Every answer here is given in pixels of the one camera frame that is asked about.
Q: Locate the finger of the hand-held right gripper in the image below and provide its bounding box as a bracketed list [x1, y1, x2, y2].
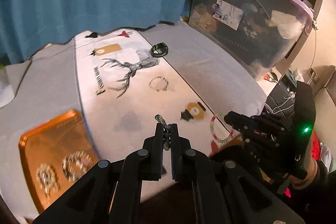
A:
[233, 124, 263, 136]
[224, 111, 261, 127]

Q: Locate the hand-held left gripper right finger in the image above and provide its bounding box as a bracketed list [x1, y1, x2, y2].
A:
[169, 123, 306, 224]

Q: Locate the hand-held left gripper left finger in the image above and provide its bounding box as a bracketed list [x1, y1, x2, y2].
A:
[33, 123, 168, 224]

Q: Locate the dark bead bracelet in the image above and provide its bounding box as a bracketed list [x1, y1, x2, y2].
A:
[155, 114, 173, 153]

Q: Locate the pastel bead bracelet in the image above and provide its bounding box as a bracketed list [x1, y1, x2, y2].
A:
[209, 112, 235, 144]

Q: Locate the clear crystal bracelet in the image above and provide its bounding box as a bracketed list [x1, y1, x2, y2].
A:
[62, 151, 93, 183]

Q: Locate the gold metal tray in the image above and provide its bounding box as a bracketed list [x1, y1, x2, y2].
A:
[18, 109, 99, 214]

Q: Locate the person's right hand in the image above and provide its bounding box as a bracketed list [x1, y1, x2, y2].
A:
[289, 158, 320, 190]

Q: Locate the red white fabric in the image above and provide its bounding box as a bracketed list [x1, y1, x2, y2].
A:
[311, 132, 336, 163]

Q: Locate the red green packet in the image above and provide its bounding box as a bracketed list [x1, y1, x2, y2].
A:
[264, 70, 279, 82]

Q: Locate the printed white grey tablecloth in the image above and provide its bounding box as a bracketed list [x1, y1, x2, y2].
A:
[0, 21, 269, 214]

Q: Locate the clear storage box purple lid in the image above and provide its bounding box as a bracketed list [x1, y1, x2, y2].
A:
[188, 0, 315, 81]

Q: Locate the black green wristband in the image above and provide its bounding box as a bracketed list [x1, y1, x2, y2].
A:
[151, 42, 169, 58]

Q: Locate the white charging cable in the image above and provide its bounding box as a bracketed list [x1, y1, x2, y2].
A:
[271, 91, 298, 115]

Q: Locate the small green bead bracelet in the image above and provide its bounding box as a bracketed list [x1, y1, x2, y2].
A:
[149, 76, 169, 93]

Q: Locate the pearl bracelet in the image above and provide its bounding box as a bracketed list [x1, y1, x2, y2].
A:
[36, 163, 61, 199]

